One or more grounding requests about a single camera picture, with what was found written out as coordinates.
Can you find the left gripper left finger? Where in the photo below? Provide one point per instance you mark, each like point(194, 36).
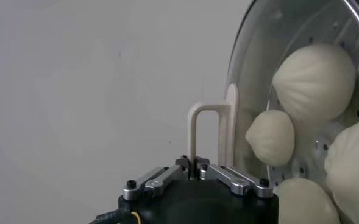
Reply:
point(164, 179)

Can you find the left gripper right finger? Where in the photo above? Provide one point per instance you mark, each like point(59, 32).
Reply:
point(228, 178)

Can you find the white steamed baozi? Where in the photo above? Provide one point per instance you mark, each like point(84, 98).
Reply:
point(304, 204)
point(270, 138)
point(353, 170)
point(314, 82)

